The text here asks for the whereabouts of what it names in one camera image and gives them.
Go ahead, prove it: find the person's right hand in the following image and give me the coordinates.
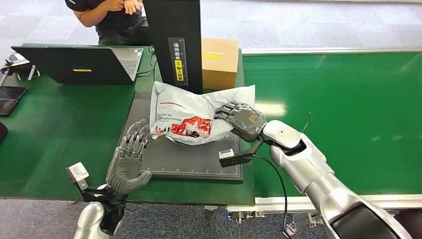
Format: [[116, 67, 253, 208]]
[[104, 0, 126, 12]]

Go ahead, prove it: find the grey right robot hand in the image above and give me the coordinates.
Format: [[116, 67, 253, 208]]
[[214, 101, 267, 143]]

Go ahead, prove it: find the person's left hand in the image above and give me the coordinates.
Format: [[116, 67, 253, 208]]
[[123, 0, 145, 16]]

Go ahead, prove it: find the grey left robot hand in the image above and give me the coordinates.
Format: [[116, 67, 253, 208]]
[[106, 119, 153, 195]]

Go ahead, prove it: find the white plastic mailer package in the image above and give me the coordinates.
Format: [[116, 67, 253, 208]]
[[149, 81, 256, 146]]

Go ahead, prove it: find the black inbound machine column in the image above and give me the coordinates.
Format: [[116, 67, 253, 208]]
[[143, 0, 203, 95]]

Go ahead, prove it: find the grey machine weighing platform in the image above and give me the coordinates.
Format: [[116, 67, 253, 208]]
[[120, 91, 244, 184]]

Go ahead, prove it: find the brown cardboard delivery box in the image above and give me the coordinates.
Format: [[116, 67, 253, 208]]
[[201, 37, 240, 92]]

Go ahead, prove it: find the green conveyor belt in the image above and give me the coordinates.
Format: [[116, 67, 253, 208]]
[[242, 51, 422, 199]]

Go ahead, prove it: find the grey connector box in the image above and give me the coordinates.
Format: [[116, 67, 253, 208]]
[[285, 213, 324, 237]]

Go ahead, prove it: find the person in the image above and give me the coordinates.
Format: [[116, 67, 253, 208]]
[[65, 0, 153, 46]]

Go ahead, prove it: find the black laptop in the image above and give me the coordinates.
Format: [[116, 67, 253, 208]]
[[11, 45, 145, 85]]

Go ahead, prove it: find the black device on stand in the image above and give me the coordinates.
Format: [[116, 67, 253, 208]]
[[0, 62, 41, 82]]

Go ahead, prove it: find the black rounded object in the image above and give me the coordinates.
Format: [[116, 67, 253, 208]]
[[0, 121, 9, 145]]

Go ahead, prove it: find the black phone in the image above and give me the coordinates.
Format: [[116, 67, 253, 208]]
[[0, 99, 19, 117]]

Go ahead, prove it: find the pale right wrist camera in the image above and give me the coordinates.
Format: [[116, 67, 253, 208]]
[[218, 148, 253, 168]]

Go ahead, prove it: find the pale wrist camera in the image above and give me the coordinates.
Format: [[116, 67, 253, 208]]
[[218, 148, 253, 168], [66, 162, 93, 192]]

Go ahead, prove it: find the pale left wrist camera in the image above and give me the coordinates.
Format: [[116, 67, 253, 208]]
[[66, 162, 93, 192]]

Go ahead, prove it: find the black laptop cable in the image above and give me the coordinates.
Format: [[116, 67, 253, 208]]
[[135, 45, 163, 79]]

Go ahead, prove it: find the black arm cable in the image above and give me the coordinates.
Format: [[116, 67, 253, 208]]
[[252, 153, 290, 239]]

